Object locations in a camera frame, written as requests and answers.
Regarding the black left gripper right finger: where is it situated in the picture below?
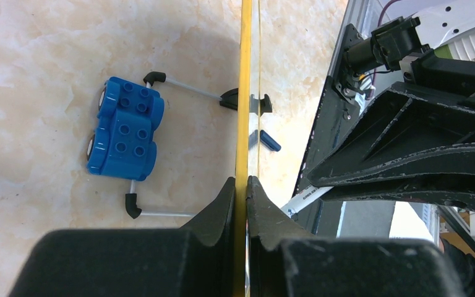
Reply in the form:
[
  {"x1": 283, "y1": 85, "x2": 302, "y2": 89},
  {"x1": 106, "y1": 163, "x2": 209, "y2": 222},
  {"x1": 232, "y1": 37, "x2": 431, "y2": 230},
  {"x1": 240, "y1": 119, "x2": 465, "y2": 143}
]
[{"x1": 246, "y1": 176, "x2": 464, "y2": 296}]

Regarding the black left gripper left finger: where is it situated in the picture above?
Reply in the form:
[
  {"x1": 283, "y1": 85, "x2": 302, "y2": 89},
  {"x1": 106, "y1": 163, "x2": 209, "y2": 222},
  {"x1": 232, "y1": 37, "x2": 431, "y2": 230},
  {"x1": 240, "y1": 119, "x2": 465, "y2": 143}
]
[{"x1": 11, "y1": 178, "x2": 235, "y2": 296}]

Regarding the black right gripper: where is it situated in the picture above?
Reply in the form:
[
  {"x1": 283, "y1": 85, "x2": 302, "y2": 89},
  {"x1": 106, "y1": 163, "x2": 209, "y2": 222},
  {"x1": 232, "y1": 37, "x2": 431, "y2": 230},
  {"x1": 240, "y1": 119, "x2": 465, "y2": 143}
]
[{"x1": 307, "y1": 49, "x2": 475, "y2": 212}]

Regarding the white whiteboard marker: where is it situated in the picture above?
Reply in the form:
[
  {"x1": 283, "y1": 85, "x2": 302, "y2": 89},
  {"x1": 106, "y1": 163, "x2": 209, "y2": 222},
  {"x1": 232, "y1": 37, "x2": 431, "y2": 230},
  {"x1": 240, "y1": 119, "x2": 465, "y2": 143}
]
[{"x1": 281, "y1": 186, "x2": 332, "y2": 217}]

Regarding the blue marker cap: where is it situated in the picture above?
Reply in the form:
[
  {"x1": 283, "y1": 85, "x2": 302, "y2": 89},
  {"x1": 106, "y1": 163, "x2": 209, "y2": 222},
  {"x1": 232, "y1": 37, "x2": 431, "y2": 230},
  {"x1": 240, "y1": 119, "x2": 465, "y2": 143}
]
[{"x1": 259, "y1": 130, "x2": 281, "y2": 152}]

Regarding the yellow framed whiteboard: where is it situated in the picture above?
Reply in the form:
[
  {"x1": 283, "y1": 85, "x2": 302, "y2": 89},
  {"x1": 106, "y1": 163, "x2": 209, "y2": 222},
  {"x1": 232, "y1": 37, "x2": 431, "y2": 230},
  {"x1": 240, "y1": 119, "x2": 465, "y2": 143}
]
[{"x1": 125, "y1": 0, "x2": 273, "y2": 297}]

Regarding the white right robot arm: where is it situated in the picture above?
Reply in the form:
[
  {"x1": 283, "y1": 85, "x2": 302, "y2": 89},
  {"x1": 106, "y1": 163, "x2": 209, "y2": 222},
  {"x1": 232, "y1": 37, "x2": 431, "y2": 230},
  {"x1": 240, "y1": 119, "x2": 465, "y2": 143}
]
[{"x1": 301, "y1": 1, "x2": 475, "y2": 212}]

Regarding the blue toy car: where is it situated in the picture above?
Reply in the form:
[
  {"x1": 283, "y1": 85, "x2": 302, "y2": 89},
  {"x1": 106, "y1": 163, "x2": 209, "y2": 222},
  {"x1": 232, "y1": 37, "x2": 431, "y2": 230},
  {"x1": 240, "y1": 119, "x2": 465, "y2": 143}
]
[{"x1": 86, "y1": 77, "x2": 165, "y2": 181}]

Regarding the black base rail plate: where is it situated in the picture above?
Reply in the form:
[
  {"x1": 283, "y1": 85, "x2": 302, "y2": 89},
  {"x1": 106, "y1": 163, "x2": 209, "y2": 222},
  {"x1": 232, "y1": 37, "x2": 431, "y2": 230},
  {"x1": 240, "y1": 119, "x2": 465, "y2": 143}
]
[{"x1": 292, "y1": 24, "x2": 362, "y2": 236}]

